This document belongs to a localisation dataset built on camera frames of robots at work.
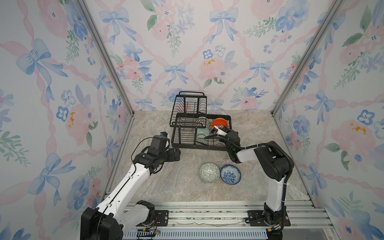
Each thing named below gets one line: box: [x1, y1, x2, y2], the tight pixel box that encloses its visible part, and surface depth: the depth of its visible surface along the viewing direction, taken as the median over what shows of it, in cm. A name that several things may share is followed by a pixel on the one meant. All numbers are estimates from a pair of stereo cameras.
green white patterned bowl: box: [199, 162, 221, 183], surface depth 89 cm
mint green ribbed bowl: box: [197, 127, 210, 139], surface depth 105 cm
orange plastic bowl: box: [212, 117, 229, 128], surface depth 105 cm
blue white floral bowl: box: [220, 164, 242, 185], surface depth 88 cm
